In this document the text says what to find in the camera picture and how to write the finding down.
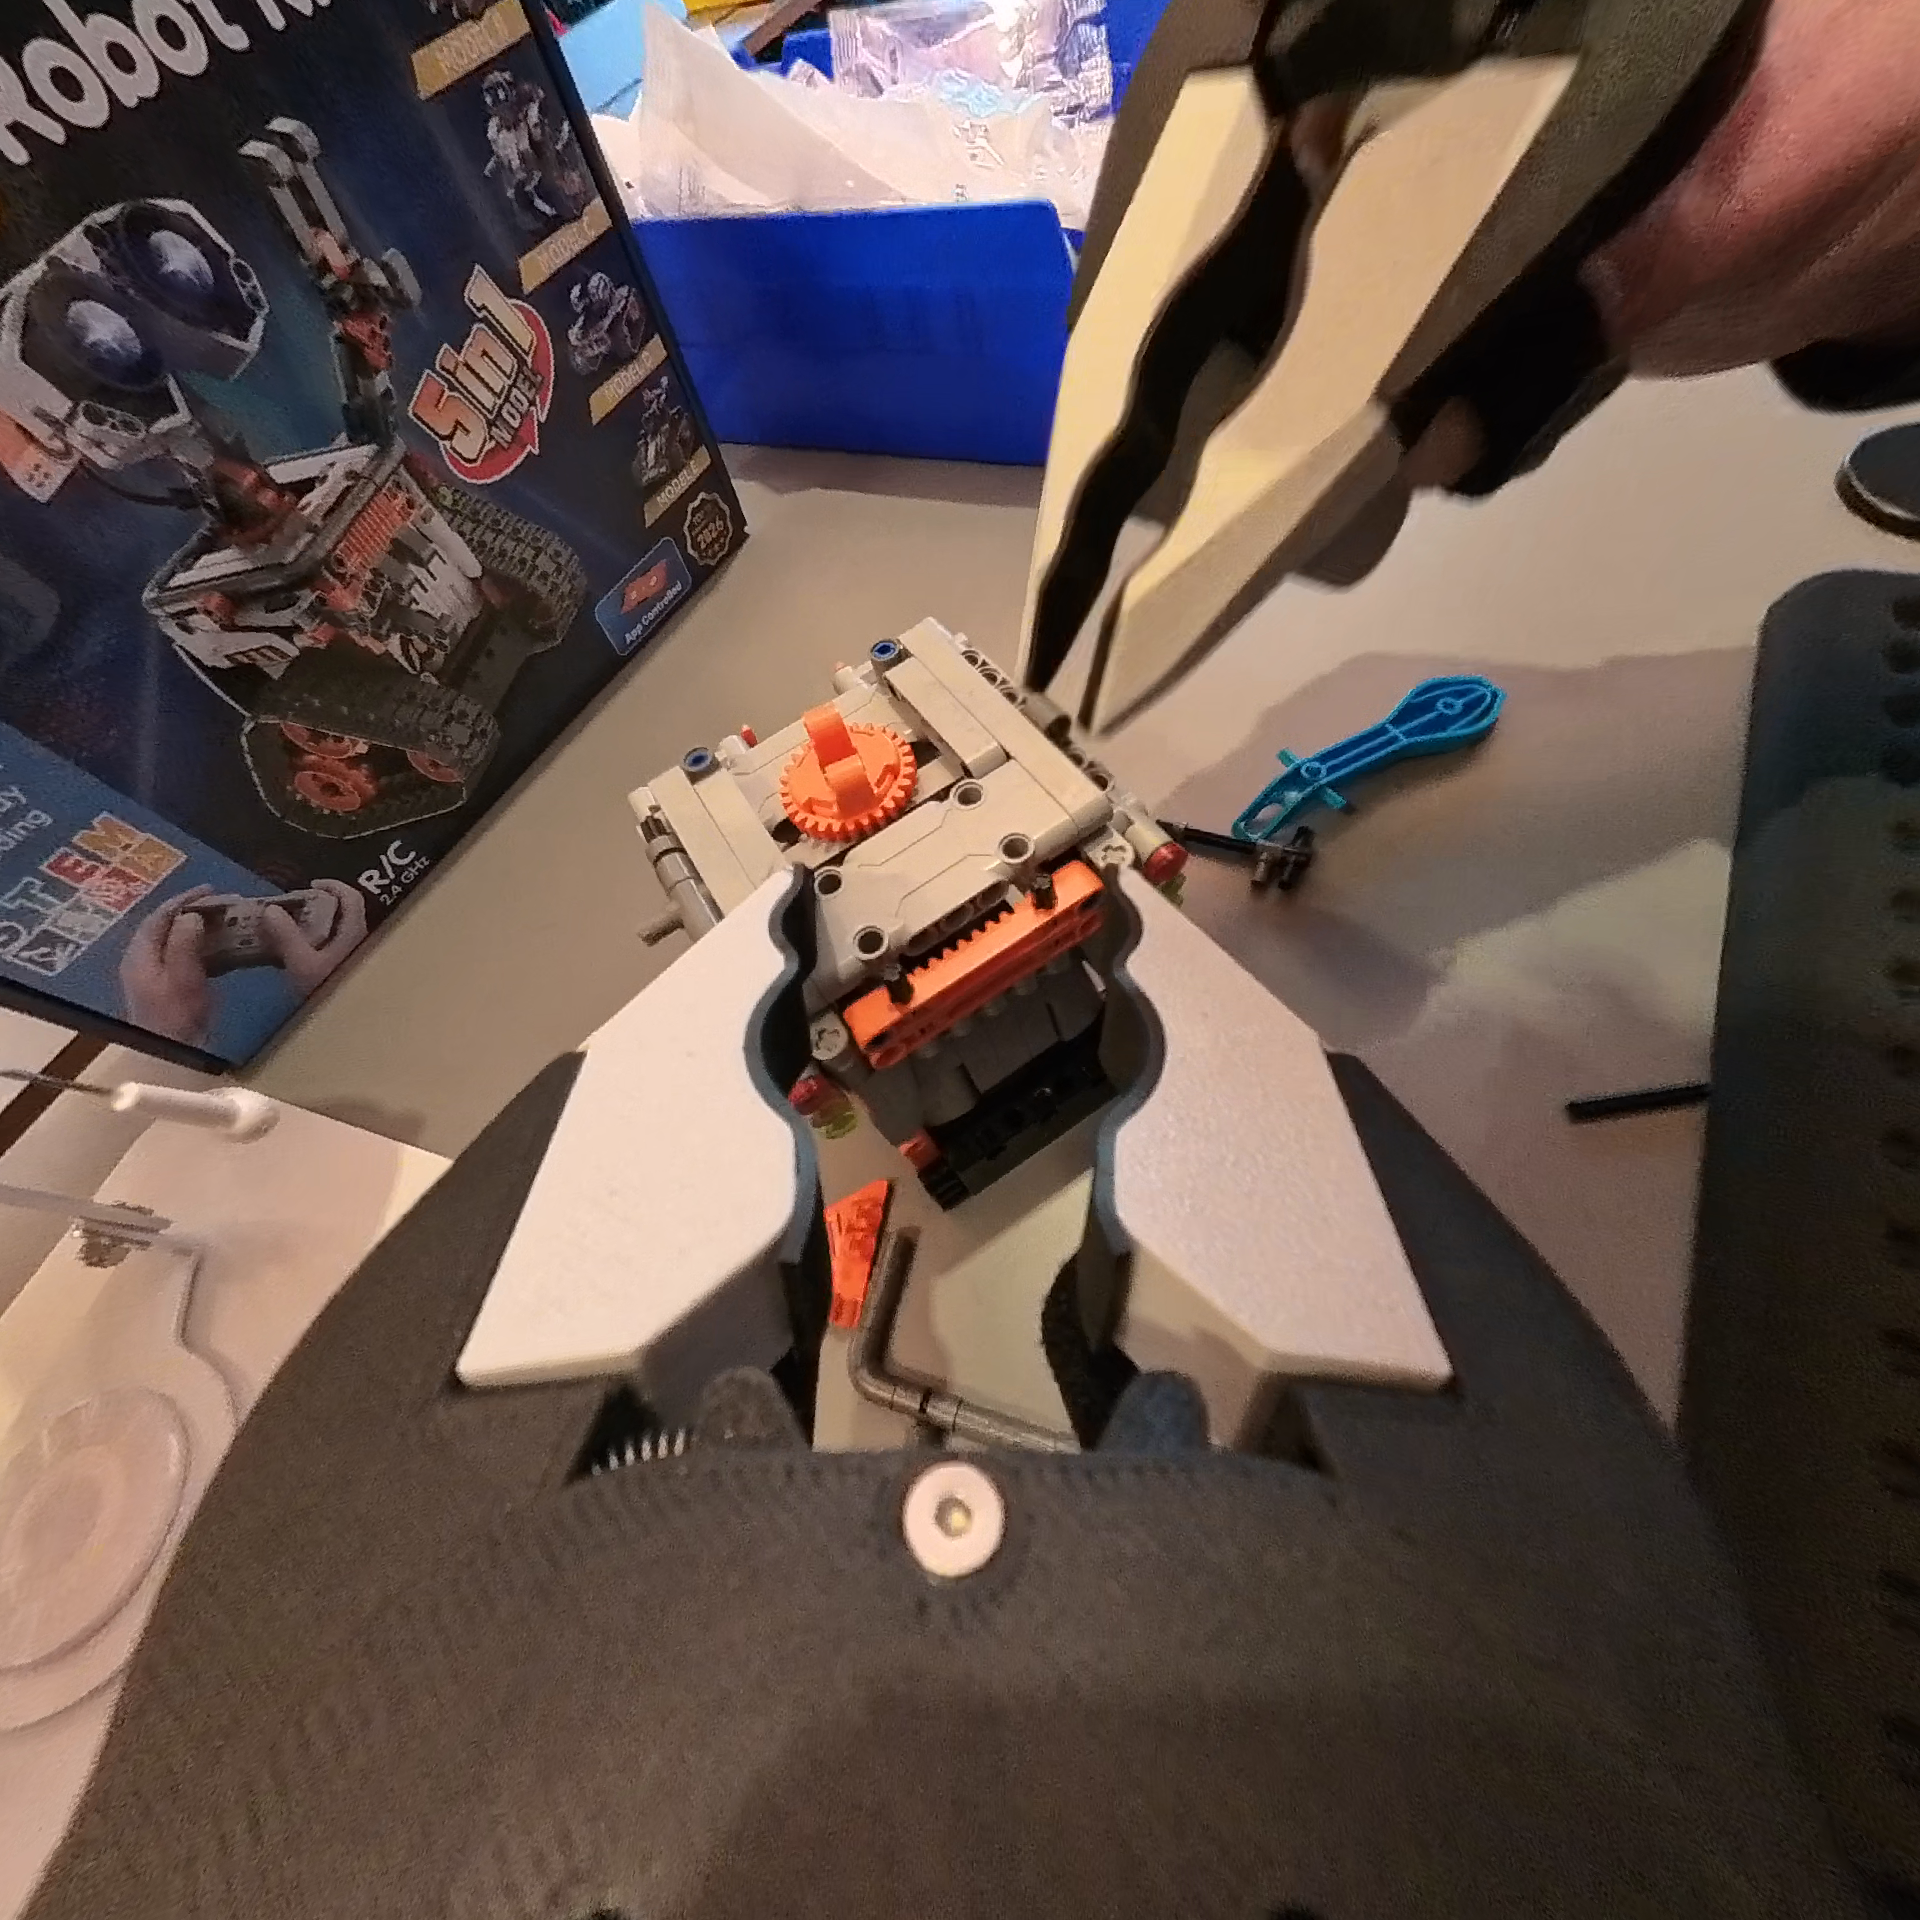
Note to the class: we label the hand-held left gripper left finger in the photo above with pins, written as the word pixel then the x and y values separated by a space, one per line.
pixel 643 1198

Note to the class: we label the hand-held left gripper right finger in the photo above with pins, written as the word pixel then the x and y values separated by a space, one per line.
pixel 1270 1198

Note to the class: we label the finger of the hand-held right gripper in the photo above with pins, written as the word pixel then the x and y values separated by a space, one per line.
pixel 1155 223
pixel 1350 330

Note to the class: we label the grey bent toy tube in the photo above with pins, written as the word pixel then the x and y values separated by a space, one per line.
pixel 980 1415

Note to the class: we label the blue plastic toy wrench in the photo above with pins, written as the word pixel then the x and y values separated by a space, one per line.
pixel 1350 768

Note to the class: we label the grey orange toy block model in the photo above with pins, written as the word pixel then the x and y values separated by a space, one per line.
pixel 966 840

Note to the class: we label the person's right hand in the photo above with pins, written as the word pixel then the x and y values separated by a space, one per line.
pixel 1770 189

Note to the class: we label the orange toy panel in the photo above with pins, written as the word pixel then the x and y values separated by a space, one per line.
pixel 858 1256

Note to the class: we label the blue storage bin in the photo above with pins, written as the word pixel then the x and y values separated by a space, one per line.
pixel 845 330

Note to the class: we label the dark grey pin connector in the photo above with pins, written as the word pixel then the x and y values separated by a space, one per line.
pixel 1291 868

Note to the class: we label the white stand with flat base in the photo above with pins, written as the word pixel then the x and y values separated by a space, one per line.
pixel 295 1198

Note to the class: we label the black toy axle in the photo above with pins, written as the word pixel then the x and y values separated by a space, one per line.
pixel 1634 1100

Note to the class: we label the clear plastic bags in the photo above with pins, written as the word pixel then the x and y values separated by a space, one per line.
pixel 781 130

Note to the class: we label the dark perforated pad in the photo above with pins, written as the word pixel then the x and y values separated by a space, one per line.
pixel 1833 1045

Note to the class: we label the clear plastic holder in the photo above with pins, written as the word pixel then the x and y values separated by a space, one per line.
pixel 83 1497

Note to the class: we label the dark printed toy kit box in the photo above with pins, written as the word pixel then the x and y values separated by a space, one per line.
pixel 295 451

